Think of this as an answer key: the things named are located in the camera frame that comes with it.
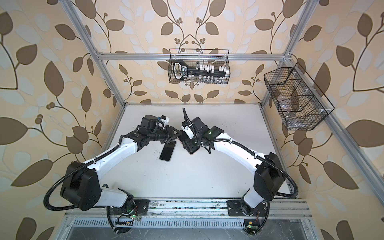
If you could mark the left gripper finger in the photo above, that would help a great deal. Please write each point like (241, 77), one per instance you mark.
(174, 133)
(173, 140)

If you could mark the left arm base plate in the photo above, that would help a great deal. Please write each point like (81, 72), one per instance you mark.
(131, 207)

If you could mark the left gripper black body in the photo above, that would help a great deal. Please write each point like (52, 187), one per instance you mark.
(160, 135)

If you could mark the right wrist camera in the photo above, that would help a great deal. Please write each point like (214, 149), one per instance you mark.
(187, 129)

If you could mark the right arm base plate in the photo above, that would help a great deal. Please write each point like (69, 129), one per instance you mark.
(238, 208)

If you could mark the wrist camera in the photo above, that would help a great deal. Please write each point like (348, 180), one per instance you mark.
(187, 129)
(165, 120)

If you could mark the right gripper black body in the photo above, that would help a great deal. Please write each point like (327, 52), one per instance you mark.
(192, 143)

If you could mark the black white tool in basket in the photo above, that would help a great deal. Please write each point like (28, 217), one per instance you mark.
(194, 71)

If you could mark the black phone on table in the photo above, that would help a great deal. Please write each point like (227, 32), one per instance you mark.
(167, 151)

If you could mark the back wire basket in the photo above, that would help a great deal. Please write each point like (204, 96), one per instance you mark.
(201, 55)

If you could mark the side wire basket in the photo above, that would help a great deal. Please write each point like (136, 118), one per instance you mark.
(300, 102)

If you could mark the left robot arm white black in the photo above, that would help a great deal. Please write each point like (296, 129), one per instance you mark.
(81, 184)

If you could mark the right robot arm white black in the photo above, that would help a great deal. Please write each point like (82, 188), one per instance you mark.
(269, 179)

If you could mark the aluminium front rail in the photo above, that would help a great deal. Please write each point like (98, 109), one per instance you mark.
(190, 213)

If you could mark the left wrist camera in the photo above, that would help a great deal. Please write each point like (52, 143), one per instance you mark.
(165, 120)

